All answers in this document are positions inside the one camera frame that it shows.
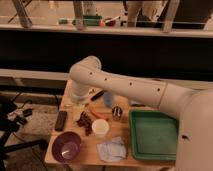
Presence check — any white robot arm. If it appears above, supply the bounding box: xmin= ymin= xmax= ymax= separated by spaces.
xmin=69 ymin=56 xmax=213 ymax=171

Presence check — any purple bowl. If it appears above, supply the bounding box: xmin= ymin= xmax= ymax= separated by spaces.
xmin=52 ymin=131 xmax=82 ymax=163

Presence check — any brown grape bunch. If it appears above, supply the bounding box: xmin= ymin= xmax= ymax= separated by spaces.
xmin=77 ymin=111 xmax=92 ymax=136

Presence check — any black remote control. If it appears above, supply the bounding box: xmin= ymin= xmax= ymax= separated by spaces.
xmin=55 ymin=111 xmax=67 ymax=131

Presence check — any orange carrot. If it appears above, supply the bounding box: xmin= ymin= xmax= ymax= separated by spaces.
xmin=88 ymin=105 xmax=109 ymax=121

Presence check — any wooden table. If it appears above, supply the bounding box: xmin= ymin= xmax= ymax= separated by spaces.
xmin=43 ymin=79 xmax=178 ymax=168

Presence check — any white cup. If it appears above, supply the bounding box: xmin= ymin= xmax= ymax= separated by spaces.
xmin=92 ymin=119 xmax=109 ymax=137

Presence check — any striped round can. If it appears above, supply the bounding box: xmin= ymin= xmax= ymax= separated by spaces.
xmin=112 ymin=106 xmax=123 ymax=121

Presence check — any grey-blue cloth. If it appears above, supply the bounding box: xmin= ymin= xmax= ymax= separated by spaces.
xmin=97 ymin=137 xmax=127 ymax=162

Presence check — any blue sponge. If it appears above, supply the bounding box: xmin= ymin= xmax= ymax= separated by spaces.
xmin=130 ymin=100 xmax=146 ymax=107

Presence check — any black tripod stand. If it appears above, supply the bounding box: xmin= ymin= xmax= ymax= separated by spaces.
xmin=0 ymin=96 xmax=47 ymax=171

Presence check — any green plastic tray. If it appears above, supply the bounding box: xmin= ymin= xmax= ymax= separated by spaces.
xmin=129 ymin=110 xmax=179 ymax=161

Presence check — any black handled knife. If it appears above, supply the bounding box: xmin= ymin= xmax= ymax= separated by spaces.
xmin=90 ymin=90 xmax=104 ymax=101

